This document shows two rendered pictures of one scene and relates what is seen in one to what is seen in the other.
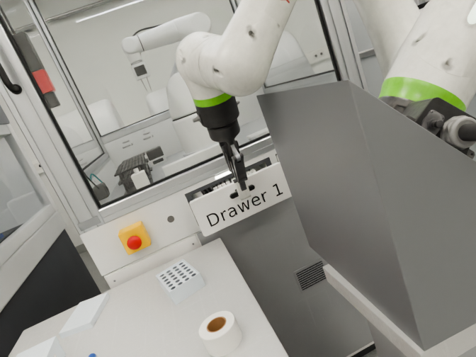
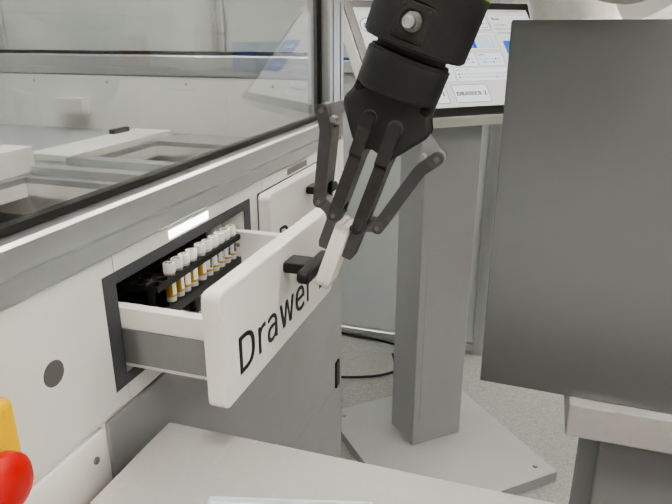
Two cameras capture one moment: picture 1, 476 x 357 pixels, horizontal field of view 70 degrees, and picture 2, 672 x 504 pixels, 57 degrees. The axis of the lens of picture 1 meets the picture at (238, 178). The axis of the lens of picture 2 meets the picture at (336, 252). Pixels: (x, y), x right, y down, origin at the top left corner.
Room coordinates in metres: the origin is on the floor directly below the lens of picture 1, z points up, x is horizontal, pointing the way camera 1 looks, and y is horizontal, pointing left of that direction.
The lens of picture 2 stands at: (0.59, 0.52, 1.13)
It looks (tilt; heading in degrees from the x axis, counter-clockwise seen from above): 19 degrees down; 298
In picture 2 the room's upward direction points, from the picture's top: straight up
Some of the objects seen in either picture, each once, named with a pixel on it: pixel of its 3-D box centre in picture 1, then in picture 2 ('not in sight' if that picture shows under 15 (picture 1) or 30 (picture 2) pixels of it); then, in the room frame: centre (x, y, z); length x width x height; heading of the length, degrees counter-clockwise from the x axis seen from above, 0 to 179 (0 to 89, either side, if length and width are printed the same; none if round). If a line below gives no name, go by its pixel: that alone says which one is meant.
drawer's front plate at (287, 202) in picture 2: not in sight; (303, 207); (1.07, -0.29, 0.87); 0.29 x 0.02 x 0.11; 100
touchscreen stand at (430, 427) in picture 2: not in sight; (443, 284); (1.04, -0.94, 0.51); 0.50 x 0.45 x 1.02; 142
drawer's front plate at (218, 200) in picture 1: (242, 198); (280, 290); (0.93, 0.01, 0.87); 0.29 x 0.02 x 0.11; 100
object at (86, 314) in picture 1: (86, 314); not in sight; (0.82, 0.51, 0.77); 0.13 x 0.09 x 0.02; 176
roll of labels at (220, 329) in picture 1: (220, 333); not in sight; (0.53, 0.13, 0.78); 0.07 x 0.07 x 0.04
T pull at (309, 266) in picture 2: (241, 190); (303, 265); (0.90, 0.00, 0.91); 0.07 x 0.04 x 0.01; 100
